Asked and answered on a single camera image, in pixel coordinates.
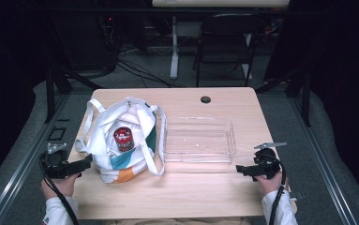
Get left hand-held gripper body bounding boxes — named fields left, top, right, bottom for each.
left=38, top=142, right=75, bottom=180

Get black folding chair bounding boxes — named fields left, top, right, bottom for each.
left=193, top=12, right=264, bottom=88

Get black metal stand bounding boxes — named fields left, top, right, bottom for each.
left=255, top=62, right=313, bottom=128
left=42, top=18, right=103, bottom=125

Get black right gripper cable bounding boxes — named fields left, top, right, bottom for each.
left=268, top=157, right=287, bottom=225

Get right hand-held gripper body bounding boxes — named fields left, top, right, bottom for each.
left=252, top=142, right=284, bottom=181

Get person's left hand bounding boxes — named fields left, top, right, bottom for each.
left=40, top=172, right=81, bottom=201

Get white background desk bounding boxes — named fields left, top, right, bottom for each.
left=151, top=0, right=292, bottom=81

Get clear plastic tray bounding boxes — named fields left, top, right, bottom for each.
left=162, top=116, right=238, bottom=165

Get person's right hand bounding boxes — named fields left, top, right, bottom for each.
left=254, top=173, right=291, bottom=197

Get red lidded can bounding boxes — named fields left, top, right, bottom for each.
left=112, top=126, right=136, bottom=154

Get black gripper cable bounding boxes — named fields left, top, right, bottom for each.
left=268, top=157, right=287, bottom=225
left=38, top=156, right=81, bottom=225

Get black floor cables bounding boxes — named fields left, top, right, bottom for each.
left=105, top=40, right=187, bottom=89

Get white tote bag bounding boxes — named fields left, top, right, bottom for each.
left=73, top=96, right=169, bottom=185

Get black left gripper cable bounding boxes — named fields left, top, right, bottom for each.
left=38, top=156, right=81, bottom=225

